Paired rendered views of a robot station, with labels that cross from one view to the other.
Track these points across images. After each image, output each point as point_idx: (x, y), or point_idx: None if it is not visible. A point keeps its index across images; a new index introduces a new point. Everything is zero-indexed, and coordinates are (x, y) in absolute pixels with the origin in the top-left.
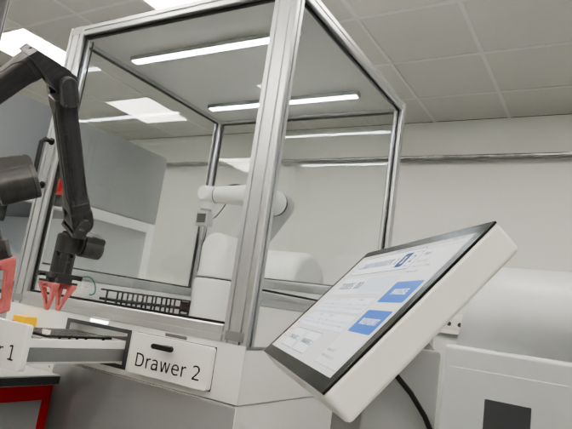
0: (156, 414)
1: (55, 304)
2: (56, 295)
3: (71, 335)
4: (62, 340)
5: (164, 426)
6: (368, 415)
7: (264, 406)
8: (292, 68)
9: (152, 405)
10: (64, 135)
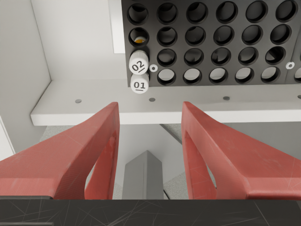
0: (288, 141)
1: (187, 115)
2: (200, 139)
3: (251, 70)
4: (160, 123)
5: (277, 148)
6: None
7: None
8: None
9: (295, 140)
10: None
